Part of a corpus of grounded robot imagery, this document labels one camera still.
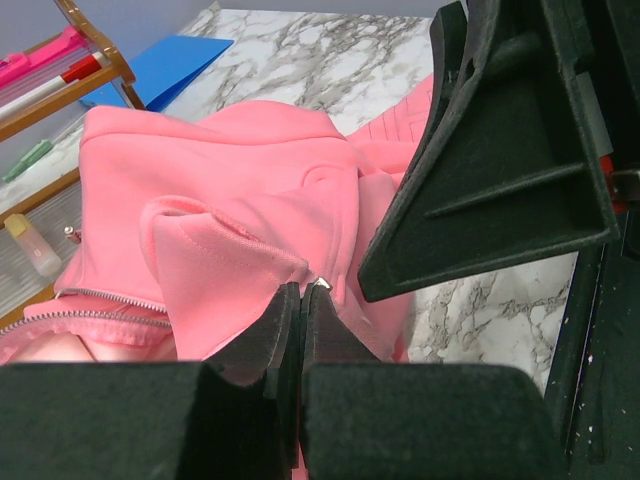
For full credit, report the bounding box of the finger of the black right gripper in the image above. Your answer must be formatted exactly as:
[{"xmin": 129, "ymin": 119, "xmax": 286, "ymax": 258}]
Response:
[{"xmin": 358, "ymin": 1, "xmax": 618, "ymax": 302}]

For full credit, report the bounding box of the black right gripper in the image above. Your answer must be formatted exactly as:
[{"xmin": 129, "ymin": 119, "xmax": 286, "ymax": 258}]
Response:
[{"xmin": 544, "ymin": 1, "xmax": 639, "ymax": 479}]

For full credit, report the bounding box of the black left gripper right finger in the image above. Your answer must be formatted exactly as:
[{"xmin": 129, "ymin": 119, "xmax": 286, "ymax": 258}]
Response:
[{"xmin": 301, "ymin": 286, "xmax": 567, "ymax": 479}]

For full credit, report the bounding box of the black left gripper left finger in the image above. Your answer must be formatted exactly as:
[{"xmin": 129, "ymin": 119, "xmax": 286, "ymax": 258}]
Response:
[{"xmin": 1, "ymin": 283, "xmax": 300, "ymax": 479}]

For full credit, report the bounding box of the pink zip jacket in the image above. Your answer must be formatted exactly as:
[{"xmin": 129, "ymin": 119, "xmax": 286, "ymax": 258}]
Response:
[{"xmin": 1, "ymin": 79, "xmax": 433, "ymax": 363}]

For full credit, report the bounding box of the silver zipper pull tab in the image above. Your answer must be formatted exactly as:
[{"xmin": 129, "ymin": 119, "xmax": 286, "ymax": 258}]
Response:
[{"xmin": 313, "ymin": 276, "xmax": 333, "ymax": 291}]

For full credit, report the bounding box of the yellow pink glue stick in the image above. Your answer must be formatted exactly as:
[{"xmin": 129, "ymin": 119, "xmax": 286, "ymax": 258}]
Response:
[{"xmin": 4, "ymin": 214, "xmax": 62, "ymax": 277}]

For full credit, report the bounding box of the green marker on shelf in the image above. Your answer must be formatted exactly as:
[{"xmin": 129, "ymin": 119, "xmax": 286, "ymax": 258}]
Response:
[{"xmin": 2, "ymin": 139, "xmax": 53, "ymax": 183}]

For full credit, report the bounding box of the blue folder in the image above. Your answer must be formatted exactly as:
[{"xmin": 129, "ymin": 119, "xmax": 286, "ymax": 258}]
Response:
[{"xmin": 79, "ymin": 34, "xmax": 235, "ymax": 114}]

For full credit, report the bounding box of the wooden three-tier shelf rack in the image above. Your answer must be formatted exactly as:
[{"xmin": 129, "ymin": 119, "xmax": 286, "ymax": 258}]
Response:
[{"xmin": 0, "ymin": 0, "xmax": 146, "ymax": 331}]

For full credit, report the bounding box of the white red pen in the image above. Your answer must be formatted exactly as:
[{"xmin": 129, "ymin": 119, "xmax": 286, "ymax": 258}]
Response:
[{"xmin": 1, "ymin": 52, "xmax": 107, "ymax": 121}]

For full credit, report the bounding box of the pink highlighter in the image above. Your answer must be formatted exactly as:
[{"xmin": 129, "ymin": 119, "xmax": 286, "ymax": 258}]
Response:
[{"xmin": 0, "ymin": 26, "xmax": 88, "ymax": 88}]

